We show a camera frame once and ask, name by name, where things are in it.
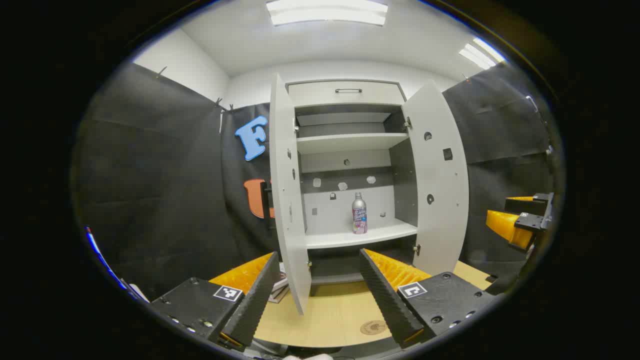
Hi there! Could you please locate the large ceiling light panel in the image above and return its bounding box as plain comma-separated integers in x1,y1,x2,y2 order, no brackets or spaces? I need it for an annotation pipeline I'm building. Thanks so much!
266,0,389,27

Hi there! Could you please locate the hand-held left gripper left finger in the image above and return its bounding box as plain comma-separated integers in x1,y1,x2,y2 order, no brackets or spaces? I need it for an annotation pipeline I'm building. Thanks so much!
150,251,281,351

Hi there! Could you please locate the white cabinet door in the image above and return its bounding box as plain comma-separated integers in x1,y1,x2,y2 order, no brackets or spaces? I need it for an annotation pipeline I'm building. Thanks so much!
270,74,312,316
402,81,471,276

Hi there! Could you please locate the silver bottle with pink label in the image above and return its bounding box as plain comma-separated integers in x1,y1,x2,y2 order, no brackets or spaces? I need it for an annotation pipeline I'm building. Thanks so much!
351,192,368,235

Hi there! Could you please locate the white cabinet drawer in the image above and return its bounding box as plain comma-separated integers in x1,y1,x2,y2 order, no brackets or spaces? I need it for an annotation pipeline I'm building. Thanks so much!
288,81,405,107

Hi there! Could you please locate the black left door handle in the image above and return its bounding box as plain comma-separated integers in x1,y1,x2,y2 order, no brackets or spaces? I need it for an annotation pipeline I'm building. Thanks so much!
261,181,277,231

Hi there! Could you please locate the small ceiling light panel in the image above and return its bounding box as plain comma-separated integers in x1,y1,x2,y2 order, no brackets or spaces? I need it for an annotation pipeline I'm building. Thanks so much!
459,37,506,71

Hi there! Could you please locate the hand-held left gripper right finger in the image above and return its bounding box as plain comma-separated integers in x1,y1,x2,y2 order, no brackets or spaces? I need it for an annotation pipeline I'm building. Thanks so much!
359,248,498,350

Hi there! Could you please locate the white cabinet shelf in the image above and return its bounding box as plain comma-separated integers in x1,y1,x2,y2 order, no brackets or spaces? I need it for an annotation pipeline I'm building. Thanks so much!
305,222,418,250
296,132,410,155

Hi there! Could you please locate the black backdrop cloth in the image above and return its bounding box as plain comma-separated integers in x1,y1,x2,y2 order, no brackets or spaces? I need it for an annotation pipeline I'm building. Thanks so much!
72,62,556,301

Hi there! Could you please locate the white cabinet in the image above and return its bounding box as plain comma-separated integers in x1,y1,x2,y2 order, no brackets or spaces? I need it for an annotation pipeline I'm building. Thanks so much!
287,79,421,286

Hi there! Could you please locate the stack of magazines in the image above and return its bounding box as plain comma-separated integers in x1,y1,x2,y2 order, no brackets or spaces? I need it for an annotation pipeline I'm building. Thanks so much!
270,262,291,304

